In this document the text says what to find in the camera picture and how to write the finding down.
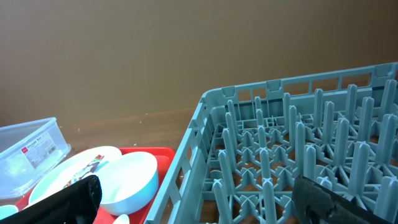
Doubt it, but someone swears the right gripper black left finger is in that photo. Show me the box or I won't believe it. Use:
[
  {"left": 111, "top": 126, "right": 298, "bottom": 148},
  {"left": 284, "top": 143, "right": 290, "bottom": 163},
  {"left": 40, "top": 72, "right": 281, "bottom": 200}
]
[{"left": 1, "top": 175, "right": 102, "bottom": 224}]

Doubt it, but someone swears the green bowl with rice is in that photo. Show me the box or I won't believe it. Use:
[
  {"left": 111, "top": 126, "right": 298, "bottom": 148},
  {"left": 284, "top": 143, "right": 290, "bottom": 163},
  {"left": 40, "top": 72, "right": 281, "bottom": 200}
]
[{"left": 0, "top": 205, "right": 19, "bottom": 220}]

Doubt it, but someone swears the white plastic spoon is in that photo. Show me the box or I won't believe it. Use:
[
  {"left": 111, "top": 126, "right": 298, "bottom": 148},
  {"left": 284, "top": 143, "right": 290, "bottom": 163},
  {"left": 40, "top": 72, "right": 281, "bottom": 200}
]
[{"left": 113, "top": 214, "right": 130, "bottom": 224}]

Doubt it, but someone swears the red plastic tray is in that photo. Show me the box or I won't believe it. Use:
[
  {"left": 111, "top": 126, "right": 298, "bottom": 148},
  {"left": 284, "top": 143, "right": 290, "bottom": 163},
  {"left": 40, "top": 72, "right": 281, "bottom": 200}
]
[{"left": 16, "top": 147, "right": 175, "bottom": 223}]

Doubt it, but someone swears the light blue plate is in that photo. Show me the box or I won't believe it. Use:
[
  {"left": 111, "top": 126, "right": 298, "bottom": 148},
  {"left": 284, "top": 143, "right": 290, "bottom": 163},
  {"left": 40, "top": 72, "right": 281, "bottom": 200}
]
[{"left": 28, "top": 146, "right": 122, "bottom": 206}]

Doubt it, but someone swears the clear plastic storage box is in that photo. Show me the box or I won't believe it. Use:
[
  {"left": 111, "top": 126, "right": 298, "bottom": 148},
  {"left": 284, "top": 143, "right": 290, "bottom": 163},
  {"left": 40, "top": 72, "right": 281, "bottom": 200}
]
[{"left": 1, "top": 117, "right": 71, "bottom": 200}]

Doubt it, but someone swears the light blue bowl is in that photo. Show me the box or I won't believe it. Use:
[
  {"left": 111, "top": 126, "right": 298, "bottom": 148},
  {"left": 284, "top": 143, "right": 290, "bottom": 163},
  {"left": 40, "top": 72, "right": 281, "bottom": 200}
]
[{"left": 97, "top": 152, "right": 159, "bottom": 215}]

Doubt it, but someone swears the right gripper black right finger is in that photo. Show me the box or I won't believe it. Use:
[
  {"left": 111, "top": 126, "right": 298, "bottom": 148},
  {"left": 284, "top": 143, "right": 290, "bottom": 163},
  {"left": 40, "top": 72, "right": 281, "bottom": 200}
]
[{"left": 292, "top": 175, "right": 388, "bottom": 224}]

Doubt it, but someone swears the grey dishwasher rack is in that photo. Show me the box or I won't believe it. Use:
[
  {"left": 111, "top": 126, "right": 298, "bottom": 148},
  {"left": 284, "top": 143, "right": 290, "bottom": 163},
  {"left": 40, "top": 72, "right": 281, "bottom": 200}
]
[{"left": 145, "top": 63, "right": 397, "bottom": 223}]

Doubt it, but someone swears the red snack wrapper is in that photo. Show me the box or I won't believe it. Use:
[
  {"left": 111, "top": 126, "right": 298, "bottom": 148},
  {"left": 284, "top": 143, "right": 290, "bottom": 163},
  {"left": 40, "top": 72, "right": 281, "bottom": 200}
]
[{"left": 63, "top": 154, "right": 104, "bottom": 188}]

